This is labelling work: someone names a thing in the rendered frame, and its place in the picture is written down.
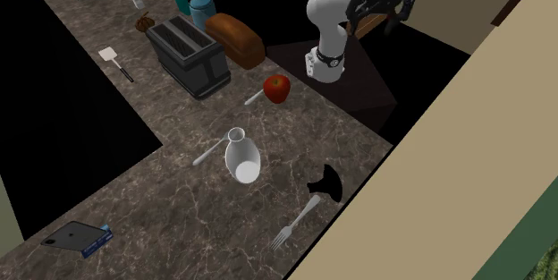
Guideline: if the dark robot stand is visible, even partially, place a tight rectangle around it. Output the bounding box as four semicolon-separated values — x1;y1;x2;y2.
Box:
265;34;399;133

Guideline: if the red apple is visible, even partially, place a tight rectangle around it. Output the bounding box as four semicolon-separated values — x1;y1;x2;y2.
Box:
262;73;292;106

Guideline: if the brown bread loaf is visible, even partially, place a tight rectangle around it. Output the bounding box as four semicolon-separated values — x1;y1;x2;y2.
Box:
204;12;267;72

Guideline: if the silver knife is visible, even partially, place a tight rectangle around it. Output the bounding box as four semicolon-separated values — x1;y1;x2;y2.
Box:
243;89;266;107

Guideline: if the black flared object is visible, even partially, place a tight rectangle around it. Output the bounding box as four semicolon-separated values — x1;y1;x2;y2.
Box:
306;164;344;204

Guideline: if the dark grey toaster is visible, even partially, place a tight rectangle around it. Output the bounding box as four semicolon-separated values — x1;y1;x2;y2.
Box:
145;13;233;100

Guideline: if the white vase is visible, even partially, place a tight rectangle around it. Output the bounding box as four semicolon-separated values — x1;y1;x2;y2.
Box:
224;126;262;185

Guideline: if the silver spoon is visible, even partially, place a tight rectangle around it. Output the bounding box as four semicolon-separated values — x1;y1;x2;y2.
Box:
191;132;233;167

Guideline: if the silver fork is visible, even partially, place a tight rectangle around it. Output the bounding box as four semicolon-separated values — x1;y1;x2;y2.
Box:
269;194;322;252

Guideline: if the blue box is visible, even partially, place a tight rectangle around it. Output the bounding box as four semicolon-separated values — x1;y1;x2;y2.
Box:
80;224;114;259

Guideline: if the dark grey phone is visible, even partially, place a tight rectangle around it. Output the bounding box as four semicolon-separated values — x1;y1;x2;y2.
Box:
39;220;108;253

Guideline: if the white spatula black handle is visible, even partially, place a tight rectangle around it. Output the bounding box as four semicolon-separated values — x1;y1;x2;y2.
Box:
97;46;135;84

